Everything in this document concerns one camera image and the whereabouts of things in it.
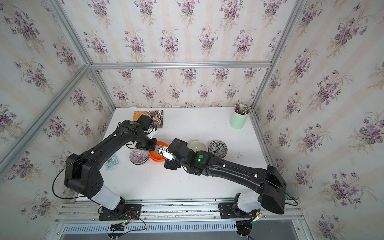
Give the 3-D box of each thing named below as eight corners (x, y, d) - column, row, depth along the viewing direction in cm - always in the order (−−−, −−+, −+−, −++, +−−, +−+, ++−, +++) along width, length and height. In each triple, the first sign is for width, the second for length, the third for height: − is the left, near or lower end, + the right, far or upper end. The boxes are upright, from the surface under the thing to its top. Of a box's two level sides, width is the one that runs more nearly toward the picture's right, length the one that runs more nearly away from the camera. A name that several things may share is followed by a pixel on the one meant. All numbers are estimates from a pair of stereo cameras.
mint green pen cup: (231, 128, 109) (236, 114, 97) (228, 117, 116) (233, 103, 104) (246, 128, 109) (253, 114, 97) (243, 117, 116) (248, 103, 104)
